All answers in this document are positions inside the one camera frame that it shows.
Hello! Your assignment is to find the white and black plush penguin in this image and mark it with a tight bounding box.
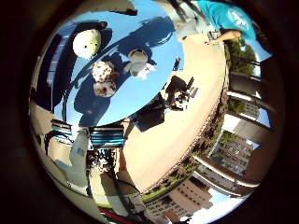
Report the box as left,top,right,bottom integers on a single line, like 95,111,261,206
122,48,157,78

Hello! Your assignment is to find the dark blue container bin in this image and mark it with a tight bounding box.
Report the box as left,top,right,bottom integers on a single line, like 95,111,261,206
39,31,76,113

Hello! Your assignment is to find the black box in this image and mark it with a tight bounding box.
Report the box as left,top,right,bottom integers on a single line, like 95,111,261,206
135,102,166,133

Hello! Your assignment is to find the blue striped crate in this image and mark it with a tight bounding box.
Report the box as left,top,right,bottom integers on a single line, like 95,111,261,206
88,125,127,148
50,119,75,142

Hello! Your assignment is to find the brown spotted plush ball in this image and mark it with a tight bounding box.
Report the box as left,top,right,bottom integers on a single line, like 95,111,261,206
93,80,118,98
92,60,118,83

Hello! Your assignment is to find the white round plush toy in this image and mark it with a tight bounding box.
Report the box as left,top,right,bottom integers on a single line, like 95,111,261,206
72,28,103,60

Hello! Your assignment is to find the person in teal shirt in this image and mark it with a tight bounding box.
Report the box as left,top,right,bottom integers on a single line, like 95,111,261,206
155,0,260,43

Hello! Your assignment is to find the black cable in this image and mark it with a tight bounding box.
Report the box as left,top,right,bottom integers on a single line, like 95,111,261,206
43,130,75,157

